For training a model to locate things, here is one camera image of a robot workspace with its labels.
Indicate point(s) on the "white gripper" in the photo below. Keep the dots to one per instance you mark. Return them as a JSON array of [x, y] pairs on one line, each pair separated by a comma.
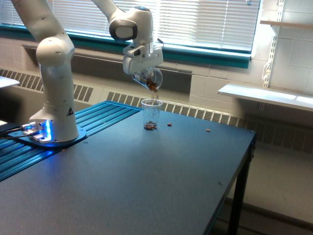
[[138, 58]]

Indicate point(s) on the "clear plastic cup with nuts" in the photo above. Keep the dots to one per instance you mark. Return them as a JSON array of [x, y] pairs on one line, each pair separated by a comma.
[[151, 79]]

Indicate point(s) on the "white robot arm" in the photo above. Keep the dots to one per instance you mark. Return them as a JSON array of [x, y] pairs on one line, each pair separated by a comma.
[[55, 122]]

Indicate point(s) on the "clear empty plastic cup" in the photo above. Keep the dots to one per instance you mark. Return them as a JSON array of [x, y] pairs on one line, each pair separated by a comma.
[[151, 109]]

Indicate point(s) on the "white window blinds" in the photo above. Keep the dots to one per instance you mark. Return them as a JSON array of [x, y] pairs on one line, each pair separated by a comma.
[[221, 24]]

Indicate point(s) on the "white tabletop at left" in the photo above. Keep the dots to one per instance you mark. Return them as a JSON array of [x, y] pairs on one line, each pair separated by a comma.
[[8, 82]]

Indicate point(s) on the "wooden upper shelf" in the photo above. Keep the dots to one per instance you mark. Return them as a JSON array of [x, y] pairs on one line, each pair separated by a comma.
[[282, 24]]

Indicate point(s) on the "baseboard radiator heater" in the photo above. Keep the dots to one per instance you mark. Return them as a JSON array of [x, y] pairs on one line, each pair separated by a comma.
[[268, 131]]

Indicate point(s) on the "black table leg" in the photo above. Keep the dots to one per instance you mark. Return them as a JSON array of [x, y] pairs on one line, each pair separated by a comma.
[[239, 192]]

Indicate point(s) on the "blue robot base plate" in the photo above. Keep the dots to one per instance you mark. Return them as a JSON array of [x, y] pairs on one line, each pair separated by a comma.
[[42, 141]]

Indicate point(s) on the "white wall shelf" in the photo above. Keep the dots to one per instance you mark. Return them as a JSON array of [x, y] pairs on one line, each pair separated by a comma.
[[269, 96]]

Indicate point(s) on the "white shelf bracket rail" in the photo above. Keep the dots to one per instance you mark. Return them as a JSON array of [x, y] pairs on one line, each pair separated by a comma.
[[274, 29]]

